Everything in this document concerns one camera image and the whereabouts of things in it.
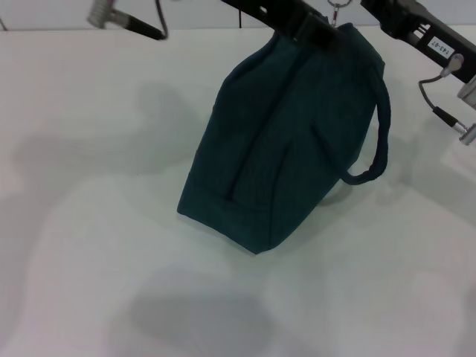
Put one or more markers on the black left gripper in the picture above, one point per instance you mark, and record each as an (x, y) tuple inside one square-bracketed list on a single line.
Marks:
[(260, 13)]

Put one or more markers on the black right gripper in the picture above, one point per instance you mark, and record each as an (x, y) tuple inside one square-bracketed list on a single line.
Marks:
[(442, 41)]

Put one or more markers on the teal insulated lunch bag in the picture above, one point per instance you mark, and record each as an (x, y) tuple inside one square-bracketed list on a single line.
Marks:
[(282, 148)]

